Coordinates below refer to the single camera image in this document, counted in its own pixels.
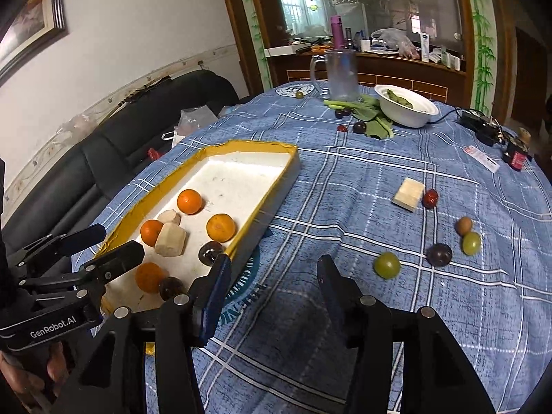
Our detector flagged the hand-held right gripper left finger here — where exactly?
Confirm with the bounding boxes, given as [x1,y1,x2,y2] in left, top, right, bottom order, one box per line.
[65,254,232,414]

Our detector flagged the green leaves in bowl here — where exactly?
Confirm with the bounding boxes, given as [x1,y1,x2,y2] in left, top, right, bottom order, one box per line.
[385,89,412,106]

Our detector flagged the person's left hand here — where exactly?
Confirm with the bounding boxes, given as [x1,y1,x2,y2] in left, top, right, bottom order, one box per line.
[0,336,70,402]

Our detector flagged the glossy dark purple plum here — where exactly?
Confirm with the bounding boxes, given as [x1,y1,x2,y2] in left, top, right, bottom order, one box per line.
[198,241,226,267]

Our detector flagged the green leafy vegetable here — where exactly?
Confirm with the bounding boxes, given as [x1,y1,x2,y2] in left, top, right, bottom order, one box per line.
[323,95,394,139]

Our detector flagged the white foam tray yellow tape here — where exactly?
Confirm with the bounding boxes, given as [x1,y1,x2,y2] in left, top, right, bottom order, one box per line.
[92,139,301,315]

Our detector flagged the clear plastic bag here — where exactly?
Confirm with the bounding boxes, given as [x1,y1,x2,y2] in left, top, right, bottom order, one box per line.
[161,106,220,147]

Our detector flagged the large dark purple plum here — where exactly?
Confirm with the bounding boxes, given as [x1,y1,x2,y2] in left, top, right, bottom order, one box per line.
[426,243,453,267]

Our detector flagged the small dark purple plum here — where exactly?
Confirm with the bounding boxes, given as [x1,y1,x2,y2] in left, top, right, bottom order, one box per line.
[158,276,187,302]

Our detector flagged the black and red box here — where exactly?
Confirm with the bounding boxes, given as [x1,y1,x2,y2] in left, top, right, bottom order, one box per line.
[504,138,531,172]

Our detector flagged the large smooth orange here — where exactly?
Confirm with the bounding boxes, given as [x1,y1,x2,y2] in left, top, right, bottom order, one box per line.
[135,262,167,294]

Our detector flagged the black power strip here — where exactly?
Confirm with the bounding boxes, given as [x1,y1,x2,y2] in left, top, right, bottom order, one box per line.
[457,110,496,146]

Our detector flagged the pale fibrous block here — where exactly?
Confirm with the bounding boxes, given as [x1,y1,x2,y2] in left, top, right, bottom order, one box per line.
[392,177,425,212]

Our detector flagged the white bowl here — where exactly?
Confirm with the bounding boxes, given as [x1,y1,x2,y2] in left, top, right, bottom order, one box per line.
[374,84,440,128]

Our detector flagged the black leather sofa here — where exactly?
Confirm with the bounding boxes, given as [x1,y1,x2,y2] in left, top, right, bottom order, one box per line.
[0,69,240,242]

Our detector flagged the purple bottle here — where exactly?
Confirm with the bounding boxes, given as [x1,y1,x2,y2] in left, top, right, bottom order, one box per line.
[330,16,344,49]

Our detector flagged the blue plaid tablecloth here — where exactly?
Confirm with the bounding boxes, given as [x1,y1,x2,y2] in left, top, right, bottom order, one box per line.
[71,80,552,414]

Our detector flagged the dimpled mandarin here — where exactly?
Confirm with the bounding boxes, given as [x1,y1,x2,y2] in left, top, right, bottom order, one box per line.
[177,188,204,215]

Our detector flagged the small yellowish mandarin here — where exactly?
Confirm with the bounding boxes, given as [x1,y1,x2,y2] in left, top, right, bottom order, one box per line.
[206,213,237,243]

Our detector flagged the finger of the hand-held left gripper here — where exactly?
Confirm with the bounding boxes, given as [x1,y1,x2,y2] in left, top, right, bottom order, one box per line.
[6,223,107,268]
[19,241,145,307]

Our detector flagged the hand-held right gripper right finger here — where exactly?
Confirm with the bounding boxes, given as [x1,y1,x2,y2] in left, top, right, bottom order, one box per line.
[317,254,496,414]

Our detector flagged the large green plum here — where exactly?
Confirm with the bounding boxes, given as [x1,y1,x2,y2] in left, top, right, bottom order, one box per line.
[373,252,401,279]

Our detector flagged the framed wall picture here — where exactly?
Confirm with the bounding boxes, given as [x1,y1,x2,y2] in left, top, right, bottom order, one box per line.
[0,0,70,87]

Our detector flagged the black power cable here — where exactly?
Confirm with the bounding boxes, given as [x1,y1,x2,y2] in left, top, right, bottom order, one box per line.
[427,108,484,126]

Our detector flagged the white plastic bag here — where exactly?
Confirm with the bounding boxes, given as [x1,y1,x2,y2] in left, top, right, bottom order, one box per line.
[371,28,421,59]

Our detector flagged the white and red tag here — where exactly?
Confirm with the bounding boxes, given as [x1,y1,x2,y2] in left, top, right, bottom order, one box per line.
[464,146,501,173]

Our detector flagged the large beige fibrous chunk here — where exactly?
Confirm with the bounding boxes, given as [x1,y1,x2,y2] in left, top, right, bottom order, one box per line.
[154,223,188,258]

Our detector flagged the deep orange navel orange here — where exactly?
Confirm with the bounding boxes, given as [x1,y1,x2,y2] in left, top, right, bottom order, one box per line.
[140,219,165,247]

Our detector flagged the wooden sideboard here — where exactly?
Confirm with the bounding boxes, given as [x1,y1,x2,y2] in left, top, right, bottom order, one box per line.
[263,45,469,102]

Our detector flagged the wooden framed mirror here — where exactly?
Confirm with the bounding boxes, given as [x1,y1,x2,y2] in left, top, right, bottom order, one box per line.
[216,0,514,113]

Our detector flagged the clear plastic pitcher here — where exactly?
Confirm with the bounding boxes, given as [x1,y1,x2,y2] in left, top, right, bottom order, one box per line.
[309,49,361,102]

